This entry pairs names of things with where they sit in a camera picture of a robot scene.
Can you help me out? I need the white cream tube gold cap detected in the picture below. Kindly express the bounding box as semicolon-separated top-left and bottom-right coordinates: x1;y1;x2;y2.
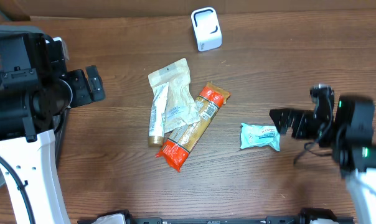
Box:
148;83;169;147

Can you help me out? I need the white barcode scanner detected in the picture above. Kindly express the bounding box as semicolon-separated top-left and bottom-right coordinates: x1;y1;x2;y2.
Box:
190;7;222;52

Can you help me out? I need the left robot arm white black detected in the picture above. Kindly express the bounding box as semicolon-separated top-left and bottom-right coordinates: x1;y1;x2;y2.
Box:
0;32;105;223

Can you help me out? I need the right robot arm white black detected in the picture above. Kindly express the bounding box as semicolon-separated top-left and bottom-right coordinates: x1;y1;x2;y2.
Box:
270;95;376;223

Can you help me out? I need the orange spaghetti pack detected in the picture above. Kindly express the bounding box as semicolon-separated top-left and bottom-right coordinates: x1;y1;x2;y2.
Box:
156;82;231;172

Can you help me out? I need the beige paper pouch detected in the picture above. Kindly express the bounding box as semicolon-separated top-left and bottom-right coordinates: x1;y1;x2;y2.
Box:
148;58;200;133

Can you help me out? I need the teal wet wipes pack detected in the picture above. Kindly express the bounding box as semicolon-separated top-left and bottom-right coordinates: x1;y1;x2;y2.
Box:
240;123;280;151

